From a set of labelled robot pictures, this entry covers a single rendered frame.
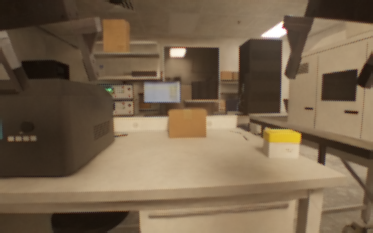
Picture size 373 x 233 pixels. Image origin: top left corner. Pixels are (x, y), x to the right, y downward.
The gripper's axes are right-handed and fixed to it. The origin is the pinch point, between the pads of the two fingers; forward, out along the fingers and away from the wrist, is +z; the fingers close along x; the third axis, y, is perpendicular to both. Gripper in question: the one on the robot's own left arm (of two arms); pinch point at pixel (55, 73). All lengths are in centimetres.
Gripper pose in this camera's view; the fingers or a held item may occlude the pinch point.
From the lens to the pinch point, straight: 41.4
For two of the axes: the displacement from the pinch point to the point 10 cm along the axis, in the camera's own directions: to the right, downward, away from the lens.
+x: -9.8, 1.5, -1.0
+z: 0.8, 8.6, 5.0
